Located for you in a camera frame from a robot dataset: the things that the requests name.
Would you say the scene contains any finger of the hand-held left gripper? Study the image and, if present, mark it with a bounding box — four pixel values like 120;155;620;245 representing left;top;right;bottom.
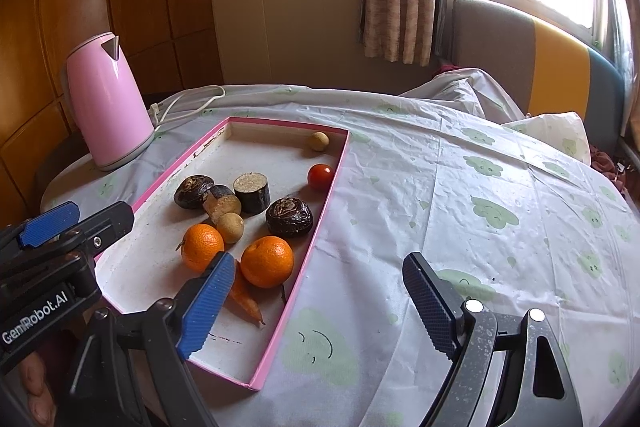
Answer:
60;201;136;258
0;202;81;259

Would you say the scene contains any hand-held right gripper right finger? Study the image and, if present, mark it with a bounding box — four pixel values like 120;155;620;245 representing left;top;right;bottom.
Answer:
402;252;583;427

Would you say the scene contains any orange carrot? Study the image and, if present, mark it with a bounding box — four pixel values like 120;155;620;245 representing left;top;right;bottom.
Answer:
227;272;266;325

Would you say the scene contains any eggplant piece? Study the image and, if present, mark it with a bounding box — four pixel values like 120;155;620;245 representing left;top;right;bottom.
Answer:
202;185;243;227
232;173;272;215

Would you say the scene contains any white power cable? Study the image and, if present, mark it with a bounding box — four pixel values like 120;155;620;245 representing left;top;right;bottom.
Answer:
147;85;226;125

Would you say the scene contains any white printed pillow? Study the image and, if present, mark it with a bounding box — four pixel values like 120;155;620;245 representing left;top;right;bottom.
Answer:
502;111;593;165

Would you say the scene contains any grey yellow blue headboard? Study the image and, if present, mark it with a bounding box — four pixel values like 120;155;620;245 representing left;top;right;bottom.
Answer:
450;0;628;138

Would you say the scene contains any pink electric kettle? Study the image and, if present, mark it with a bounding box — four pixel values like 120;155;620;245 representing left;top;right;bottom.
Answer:
61;33;156;172

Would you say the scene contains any pink shallow box tray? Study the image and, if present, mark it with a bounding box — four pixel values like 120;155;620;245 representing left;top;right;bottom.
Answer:
94;117;351;392

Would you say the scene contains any orange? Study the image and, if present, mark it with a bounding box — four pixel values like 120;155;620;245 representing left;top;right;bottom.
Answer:
176;223;226;274
240;235;295;289

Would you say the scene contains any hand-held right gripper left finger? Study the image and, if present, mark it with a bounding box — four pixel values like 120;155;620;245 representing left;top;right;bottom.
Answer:
65;252;236;427

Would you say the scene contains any white green printed tablecloth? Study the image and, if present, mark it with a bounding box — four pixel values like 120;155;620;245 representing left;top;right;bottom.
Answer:
40;69;640;427

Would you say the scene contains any dark red cloth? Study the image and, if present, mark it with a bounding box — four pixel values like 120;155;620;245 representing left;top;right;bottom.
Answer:
590;144;628;192

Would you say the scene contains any red tomato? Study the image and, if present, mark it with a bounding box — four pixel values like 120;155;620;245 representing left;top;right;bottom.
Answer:
307;163;335;190

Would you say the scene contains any dark brown water chestnut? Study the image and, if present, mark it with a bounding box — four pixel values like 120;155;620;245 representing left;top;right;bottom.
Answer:
174;175;216;210
265;197;315;239

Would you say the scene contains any person's left hand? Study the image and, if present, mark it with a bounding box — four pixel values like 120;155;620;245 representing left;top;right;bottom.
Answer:
19;351;57;426

